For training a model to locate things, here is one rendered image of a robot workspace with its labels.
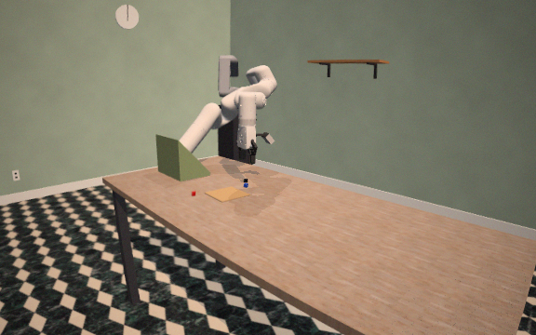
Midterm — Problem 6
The orange flat mat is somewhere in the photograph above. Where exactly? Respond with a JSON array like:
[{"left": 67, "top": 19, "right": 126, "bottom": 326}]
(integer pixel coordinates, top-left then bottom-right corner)
[{"left": 205, "top": 186, "right": 250, "bottom": 202}]

